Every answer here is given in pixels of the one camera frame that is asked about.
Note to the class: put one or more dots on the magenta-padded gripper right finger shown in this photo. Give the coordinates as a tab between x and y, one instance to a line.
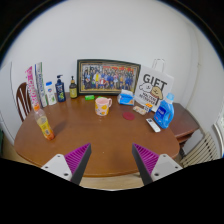
164	165

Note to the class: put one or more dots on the dark wooden side table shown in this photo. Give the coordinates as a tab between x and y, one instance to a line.
185	121

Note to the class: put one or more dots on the small patterned packet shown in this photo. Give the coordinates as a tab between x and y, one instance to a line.
139	110

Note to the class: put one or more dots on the blue tissue pack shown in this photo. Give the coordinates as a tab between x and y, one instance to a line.
126	98

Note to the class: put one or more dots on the dark amber pump bottle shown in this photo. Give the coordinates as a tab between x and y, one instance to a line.
73	90

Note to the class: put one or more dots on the orange juice bottle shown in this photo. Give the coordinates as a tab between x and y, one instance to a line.
45	127

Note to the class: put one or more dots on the round red coaster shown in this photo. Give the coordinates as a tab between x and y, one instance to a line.
128	116

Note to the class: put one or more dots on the framed group picture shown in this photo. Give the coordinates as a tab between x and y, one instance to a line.
108	77

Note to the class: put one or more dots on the brown wooden chair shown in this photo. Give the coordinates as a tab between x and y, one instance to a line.
23	100

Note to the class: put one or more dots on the white remote control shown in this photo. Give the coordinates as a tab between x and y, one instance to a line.
153	125

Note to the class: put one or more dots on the white shampoo bottle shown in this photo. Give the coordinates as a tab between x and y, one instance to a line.
51	95

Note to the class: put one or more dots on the white paper gift bag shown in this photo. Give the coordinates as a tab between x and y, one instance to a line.
156	85

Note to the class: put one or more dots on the white radiator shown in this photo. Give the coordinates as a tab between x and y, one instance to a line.
200	150

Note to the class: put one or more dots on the dark blue pump bottle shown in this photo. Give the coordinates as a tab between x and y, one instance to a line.
60	91

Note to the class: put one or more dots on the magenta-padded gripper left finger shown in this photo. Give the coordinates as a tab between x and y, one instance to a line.
59	165

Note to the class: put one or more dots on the pink mug with orange prints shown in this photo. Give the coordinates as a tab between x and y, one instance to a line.
102	107

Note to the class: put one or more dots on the blue detergent bottle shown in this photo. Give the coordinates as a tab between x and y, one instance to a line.
163	115

